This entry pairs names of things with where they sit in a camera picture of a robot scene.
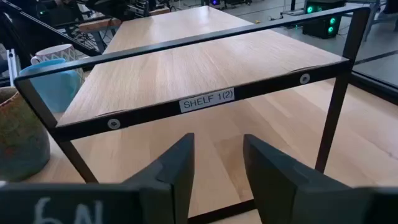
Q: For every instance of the wooden shelf with black frame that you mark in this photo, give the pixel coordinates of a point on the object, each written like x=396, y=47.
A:
x=202, y=68

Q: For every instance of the black computer with green fans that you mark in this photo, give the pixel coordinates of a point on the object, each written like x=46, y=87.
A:
x=321, y=28

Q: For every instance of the green brown glazed mug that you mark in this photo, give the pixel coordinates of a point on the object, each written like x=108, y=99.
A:
x=18, y=140

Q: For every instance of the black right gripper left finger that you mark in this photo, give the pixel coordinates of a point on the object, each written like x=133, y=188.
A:
x=174, y=180

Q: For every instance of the silver aluminium post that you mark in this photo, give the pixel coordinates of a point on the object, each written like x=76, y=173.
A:
x=12, y=68

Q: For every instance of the black camera gantry beam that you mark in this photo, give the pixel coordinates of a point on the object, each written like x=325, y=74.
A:
x=62, y=34

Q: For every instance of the light blue mug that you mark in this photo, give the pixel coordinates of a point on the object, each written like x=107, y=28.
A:
x=56, y=90

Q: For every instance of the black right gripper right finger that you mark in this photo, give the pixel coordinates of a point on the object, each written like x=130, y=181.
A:
x=273, y=186

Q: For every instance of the black table rail frame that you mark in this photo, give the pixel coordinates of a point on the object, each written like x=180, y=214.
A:
x=217, y=214

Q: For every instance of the white grey patterned mug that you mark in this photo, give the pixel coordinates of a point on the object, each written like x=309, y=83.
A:
x=59, y=51

